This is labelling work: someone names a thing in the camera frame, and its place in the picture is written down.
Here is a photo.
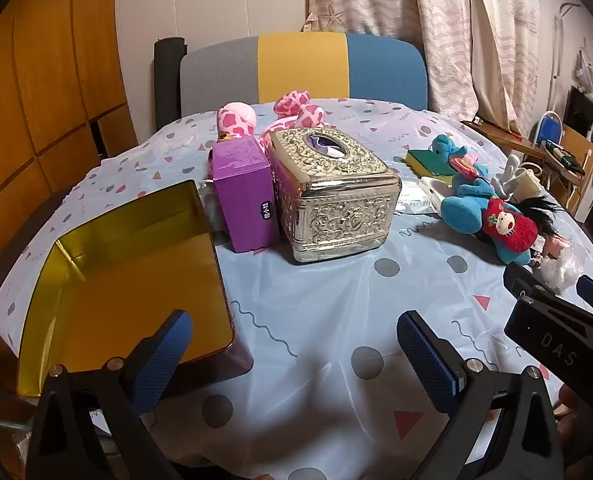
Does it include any white rectangular block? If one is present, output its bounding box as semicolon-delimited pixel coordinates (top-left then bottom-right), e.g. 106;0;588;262
418;176;452;209

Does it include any blue folding chair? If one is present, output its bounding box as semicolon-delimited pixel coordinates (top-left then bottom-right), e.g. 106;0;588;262
533;111;563;150

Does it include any black monitor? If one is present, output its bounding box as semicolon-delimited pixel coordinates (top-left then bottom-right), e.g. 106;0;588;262
563;86;593;137

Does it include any patterned curtain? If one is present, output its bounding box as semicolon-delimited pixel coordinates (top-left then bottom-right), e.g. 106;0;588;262
304;0;560;131

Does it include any silver embossed tissue box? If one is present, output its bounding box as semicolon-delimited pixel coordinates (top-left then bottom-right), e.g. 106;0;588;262
266;127;402;264

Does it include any grey beige reindeer plush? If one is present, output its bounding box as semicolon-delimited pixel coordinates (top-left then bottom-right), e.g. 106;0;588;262
491;154;545;201

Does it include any green yellow sponge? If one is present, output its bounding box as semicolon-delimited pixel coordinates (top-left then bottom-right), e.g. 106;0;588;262
407;149;457;186

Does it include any wooden wardrobe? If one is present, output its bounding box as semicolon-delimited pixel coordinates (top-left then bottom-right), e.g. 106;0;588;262
0;0;140;261

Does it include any gold tin box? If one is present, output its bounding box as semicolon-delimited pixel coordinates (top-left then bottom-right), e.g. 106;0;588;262
16;180;237;398

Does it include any blue elephant plush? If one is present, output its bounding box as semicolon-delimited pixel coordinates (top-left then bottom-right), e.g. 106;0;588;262
431;133;480;168

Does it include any purple box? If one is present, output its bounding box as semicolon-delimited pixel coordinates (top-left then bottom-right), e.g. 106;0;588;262
211;137;277;253

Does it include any light wooden desk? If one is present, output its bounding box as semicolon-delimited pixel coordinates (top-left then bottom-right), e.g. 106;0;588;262
544;127;593;223

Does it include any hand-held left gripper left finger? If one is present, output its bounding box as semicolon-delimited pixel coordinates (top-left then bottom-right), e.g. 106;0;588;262
26;309;194;480

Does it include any wooden side table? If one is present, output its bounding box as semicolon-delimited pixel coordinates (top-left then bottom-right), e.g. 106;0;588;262
461;119;547;171

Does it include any pink spotted plush toy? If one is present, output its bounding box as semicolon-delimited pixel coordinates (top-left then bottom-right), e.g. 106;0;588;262
258;90;327;151
217;102;258;142

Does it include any black-haired doll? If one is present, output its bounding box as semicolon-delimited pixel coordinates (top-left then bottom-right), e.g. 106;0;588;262
481;194;572;261

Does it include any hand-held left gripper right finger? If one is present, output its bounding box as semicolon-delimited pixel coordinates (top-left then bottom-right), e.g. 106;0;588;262
397;310;570;480

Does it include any grey yellow blue chair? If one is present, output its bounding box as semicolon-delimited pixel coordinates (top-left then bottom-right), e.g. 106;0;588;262
179;32;430;118

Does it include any blue plush with lollipop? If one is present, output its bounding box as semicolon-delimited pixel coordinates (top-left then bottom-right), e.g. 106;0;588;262
441;156;533;267

